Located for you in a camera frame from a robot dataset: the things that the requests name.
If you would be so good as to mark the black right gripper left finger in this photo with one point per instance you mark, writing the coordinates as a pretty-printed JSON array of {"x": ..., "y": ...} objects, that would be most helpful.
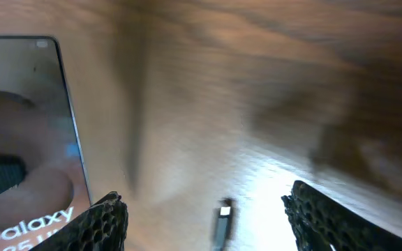
[{"x": 102, "y": 227}]

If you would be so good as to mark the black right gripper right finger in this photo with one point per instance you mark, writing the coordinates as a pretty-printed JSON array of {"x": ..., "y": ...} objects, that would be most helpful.
[{"x": 320, "y": 223}]

